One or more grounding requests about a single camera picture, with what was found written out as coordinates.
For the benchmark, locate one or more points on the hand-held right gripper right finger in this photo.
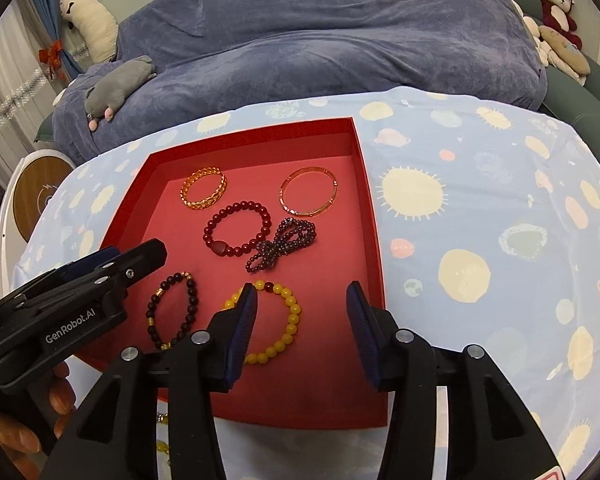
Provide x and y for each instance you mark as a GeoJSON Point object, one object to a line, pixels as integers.
{"type": "Point", "coordinates": [362, 340]}

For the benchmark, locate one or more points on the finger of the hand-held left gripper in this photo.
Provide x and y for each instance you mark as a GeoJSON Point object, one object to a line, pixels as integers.
{"type": "Point", "coordinates": [140, 257]}
{"type": "Point", "coordinates": [92, 260]}

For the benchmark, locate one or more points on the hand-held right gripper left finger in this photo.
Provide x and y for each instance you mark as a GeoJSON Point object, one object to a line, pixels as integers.
{"type": "Point", "coordinates": [240, 340]}

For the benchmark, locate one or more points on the red cardboard box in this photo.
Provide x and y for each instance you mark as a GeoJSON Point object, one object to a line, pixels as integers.
{"type": "Point", "coordinates": [305, 360]}

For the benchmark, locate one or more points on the rose gold bangle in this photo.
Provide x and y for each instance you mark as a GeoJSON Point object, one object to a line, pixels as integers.
{"type": "Point", "coordinates": [328, 203]}

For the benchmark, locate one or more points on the person's left hand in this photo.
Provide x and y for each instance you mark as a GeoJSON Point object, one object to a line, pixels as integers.
{"type": "Point", "coordinates": [10, 445]}

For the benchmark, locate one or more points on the round white wooden device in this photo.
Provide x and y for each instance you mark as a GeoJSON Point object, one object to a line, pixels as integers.
{"type": "Point", "coordinates": [35, 195]}

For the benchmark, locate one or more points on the grey plush toy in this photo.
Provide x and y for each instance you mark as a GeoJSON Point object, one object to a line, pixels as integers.
{"type": "Point", "coordinates": [115, 85]}

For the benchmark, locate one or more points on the white sheer curtain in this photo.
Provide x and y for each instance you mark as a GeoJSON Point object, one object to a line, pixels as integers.
{"type": "Point", "coordinates": [10, 100]}

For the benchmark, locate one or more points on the red curtain bow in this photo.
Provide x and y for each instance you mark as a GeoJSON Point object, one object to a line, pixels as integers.
{"type": "Point", "coordinates": [50, 55]}

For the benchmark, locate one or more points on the white long plush toy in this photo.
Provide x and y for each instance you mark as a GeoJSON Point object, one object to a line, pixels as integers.
{"type": "Point", "coordinates": [97, 27]}

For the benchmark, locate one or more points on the blue curtain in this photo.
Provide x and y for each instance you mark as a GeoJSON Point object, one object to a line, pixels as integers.
{"type": "Point", "coordinates": [67, 20]}

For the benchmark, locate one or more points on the purple plush blanket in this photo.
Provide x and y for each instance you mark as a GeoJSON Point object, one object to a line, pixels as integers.
{"type": "Point", "coordinates": [330, 35]}

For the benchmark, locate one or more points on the white small plush toy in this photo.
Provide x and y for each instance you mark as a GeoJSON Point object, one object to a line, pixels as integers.
{"type": "Point", "coordinates": [535, 40]}

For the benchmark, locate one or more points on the brown cookie plush toy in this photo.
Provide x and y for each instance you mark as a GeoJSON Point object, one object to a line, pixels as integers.
{"type": "Point", "coordinates": [565, 50]}

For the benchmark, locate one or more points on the red monkey plush toy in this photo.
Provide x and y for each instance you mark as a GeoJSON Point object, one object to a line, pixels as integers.
{"type": "Point", "coordinates": [555, 15]}

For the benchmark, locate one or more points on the green upholstered bed frame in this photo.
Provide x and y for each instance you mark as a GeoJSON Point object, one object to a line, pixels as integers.
{"type": "Point", "coordinates": [580, 100]}

